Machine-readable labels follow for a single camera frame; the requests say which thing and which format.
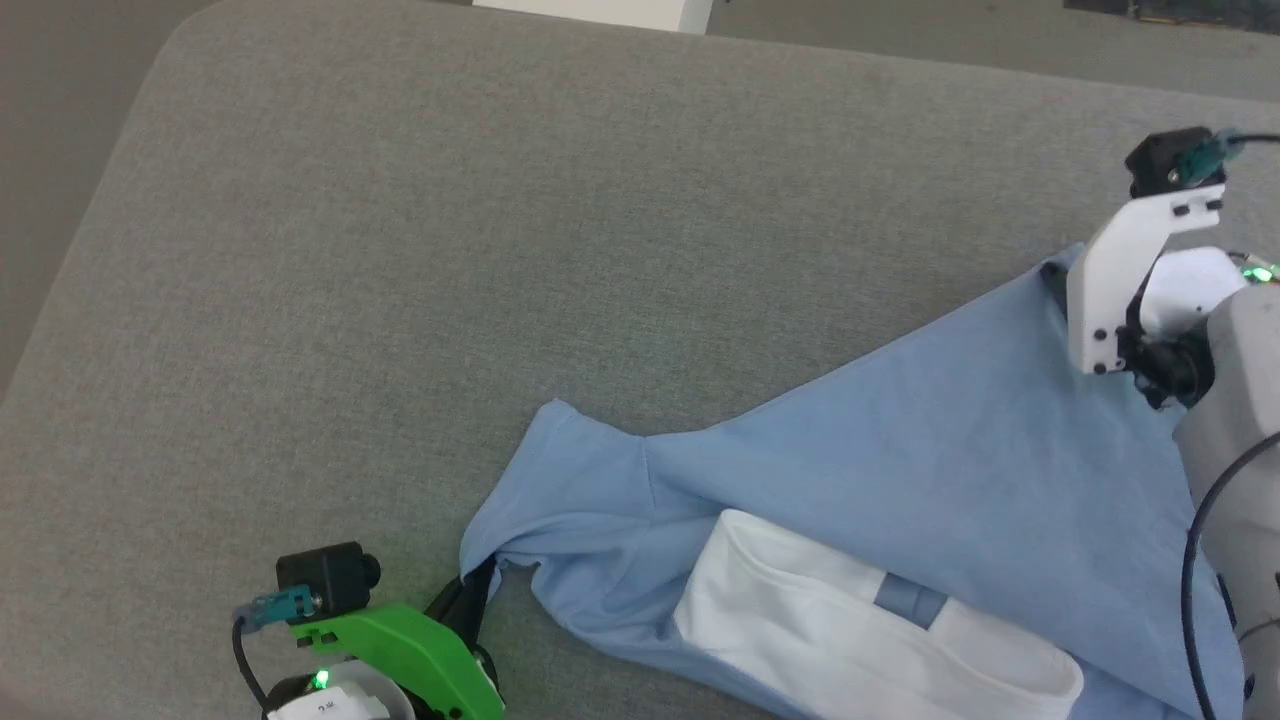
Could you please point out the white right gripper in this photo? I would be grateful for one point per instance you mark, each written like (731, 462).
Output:
(1110, 270)

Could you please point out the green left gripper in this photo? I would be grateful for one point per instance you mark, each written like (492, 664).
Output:
(410, 650)

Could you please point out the light blue garment white lining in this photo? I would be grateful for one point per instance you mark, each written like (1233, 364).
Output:
(900, 450)

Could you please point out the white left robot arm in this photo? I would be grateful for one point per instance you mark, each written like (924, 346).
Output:
(330, 700)

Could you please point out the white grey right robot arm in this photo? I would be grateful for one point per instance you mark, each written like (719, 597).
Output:
(1240, 400)

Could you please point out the black floor tape patch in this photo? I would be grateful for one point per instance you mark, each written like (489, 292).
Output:
(1180, 10)

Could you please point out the white rectangular box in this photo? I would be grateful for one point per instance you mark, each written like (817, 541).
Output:
(600, 12)

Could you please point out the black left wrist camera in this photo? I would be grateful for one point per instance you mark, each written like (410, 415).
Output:
(325, 575)

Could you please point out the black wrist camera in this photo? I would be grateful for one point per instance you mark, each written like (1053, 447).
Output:
(1160, 160)
(325, 575)

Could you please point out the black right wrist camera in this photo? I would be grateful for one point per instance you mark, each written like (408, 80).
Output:
(1160, 160)

